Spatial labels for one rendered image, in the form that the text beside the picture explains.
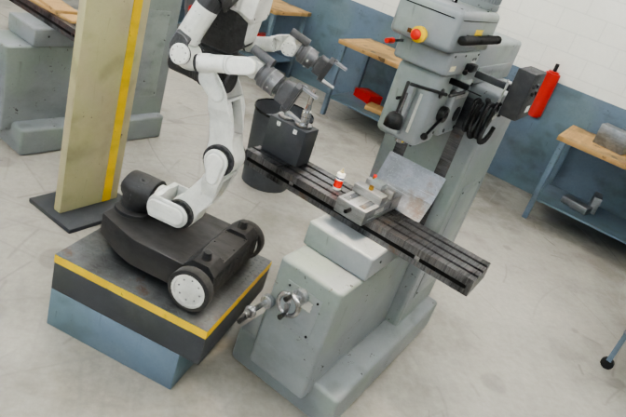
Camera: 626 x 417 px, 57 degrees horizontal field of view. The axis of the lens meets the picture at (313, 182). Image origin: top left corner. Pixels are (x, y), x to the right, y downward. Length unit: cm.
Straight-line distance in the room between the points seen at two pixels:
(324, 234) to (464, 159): 78
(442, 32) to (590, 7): 443
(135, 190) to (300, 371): 110
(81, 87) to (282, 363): 184
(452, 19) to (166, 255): 151
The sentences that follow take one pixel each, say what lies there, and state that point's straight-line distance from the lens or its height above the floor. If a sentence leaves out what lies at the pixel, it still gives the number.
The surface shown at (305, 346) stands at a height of 40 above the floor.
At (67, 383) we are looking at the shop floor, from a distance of 282.
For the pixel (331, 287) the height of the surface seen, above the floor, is 73.
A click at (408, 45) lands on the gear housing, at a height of 169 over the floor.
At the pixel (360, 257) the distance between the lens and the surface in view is 248.
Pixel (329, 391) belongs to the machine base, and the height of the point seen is 20.
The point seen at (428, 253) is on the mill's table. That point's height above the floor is 93.
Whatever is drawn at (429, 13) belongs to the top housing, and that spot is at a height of 184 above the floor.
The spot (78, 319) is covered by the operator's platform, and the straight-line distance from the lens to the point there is 293.
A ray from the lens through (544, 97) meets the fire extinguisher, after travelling 651.
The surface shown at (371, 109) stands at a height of 26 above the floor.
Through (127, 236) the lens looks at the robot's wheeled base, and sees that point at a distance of 270.
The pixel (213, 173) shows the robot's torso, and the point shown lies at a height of 96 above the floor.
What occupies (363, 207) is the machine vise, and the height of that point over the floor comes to 100.
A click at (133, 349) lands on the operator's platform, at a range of 281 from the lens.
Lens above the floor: 206
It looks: 24 degrees down
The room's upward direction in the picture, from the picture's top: 18 degrees clockwise
